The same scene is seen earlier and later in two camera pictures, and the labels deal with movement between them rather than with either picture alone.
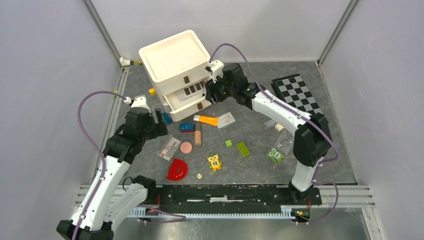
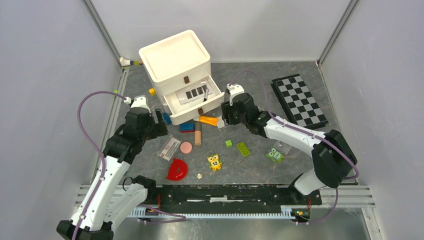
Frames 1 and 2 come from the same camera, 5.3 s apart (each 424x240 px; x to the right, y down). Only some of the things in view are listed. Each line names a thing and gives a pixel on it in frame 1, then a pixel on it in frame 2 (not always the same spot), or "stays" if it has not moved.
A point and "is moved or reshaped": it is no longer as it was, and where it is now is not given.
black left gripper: [159, 128] stays
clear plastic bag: [284, 141] stays
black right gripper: [211, 88] to [227, 109]
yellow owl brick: [215, 163] stays
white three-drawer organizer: [175, 66] is moved or reshaped
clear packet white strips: [225, 120] stays
